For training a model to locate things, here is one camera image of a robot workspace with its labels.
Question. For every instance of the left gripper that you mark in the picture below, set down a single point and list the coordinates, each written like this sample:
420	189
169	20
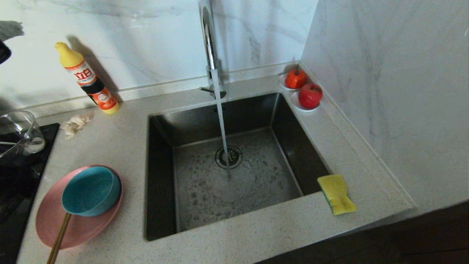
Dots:
3	53

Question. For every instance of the orange dish soap bottle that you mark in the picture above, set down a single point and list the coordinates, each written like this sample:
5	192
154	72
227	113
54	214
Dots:
86	77

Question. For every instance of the yellow green sponge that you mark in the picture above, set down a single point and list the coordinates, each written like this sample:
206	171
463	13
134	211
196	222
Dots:
337	192

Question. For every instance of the stainless steel sink basin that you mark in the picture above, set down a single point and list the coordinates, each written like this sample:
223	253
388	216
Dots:
263	176

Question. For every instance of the clear glass bowl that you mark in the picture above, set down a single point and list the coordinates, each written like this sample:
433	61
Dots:
20	134

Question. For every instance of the crumpled paper scrap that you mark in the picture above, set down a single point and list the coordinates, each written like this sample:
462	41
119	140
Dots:
75	124

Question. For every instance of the black cooktop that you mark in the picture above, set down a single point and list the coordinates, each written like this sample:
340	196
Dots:
18	190

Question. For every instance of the teal bowl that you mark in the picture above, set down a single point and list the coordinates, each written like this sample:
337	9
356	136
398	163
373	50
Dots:
89	190

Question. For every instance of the chrome faucet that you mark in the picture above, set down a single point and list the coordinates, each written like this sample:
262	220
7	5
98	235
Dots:
209	44

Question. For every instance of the pink plate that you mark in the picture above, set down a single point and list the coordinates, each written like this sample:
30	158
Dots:
82	231

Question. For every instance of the brown wooden chopstick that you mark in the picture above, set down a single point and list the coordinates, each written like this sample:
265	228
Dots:
58	238

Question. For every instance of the running water stream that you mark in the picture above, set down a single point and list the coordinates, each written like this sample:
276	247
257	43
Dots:
221	121

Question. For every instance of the round metal drain strainer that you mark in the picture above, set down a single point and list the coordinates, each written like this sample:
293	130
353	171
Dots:
234	157

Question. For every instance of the red tomato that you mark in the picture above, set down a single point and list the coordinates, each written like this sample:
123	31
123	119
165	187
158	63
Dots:
295	79

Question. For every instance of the red apple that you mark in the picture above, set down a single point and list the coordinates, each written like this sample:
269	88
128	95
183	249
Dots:
310	96

